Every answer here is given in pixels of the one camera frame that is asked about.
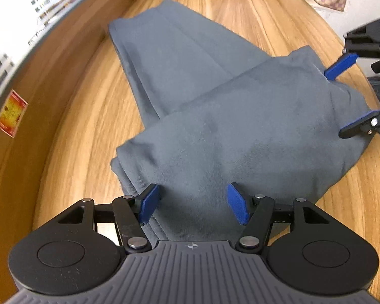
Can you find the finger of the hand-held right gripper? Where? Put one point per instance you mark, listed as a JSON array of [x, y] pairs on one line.
[[340, 66], [357, 125]]

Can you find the red and yellow sticker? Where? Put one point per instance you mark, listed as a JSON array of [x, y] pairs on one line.
[[12, 114]]

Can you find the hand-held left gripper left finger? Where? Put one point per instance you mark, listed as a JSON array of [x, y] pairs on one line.
[[149, 204]]

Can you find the grey pants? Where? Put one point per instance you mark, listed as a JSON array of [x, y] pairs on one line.
[[209, 117]]

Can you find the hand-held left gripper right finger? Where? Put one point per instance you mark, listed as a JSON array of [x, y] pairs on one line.
[[238, 202]]

